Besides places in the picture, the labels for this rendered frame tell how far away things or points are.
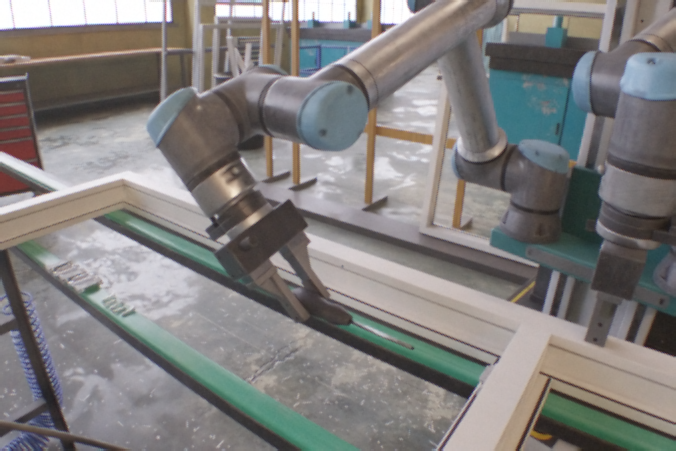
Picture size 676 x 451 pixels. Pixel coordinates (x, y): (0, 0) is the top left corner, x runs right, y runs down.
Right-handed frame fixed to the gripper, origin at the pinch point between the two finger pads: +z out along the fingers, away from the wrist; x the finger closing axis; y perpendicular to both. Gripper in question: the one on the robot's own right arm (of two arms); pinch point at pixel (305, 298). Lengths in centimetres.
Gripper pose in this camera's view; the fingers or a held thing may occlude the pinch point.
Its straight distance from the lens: 68.5
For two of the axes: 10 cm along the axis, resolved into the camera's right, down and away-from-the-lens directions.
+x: 5.8, -5.1, 6.4
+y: 5.8, -2.9, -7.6
